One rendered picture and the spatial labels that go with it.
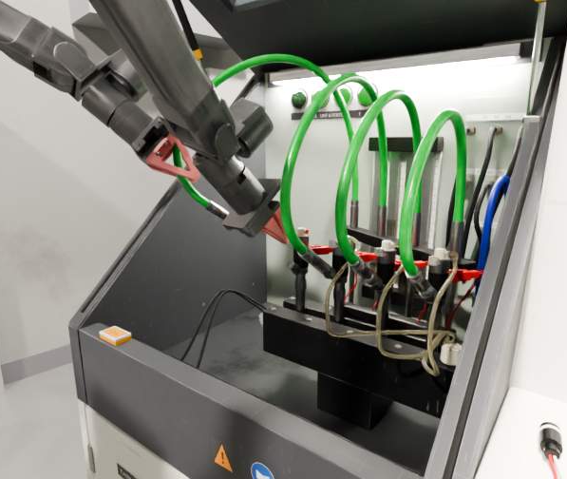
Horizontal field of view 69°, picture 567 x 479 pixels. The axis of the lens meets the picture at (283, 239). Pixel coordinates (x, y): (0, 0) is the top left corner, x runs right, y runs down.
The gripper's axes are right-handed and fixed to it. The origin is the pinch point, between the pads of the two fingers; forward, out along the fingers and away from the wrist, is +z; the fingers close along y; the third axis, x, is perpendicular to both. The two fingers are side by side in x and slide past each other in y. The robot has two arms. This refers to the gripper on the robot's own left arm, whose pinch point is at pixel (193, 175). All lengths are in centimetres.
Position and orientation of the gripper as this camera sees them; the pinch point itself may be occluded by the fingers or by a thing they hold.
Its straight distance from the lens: 70.4
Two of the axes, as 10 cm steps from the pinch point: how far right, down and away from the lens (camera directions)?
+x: -6.2, 7.8, -1.4
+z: 7.6, 6.3, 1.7
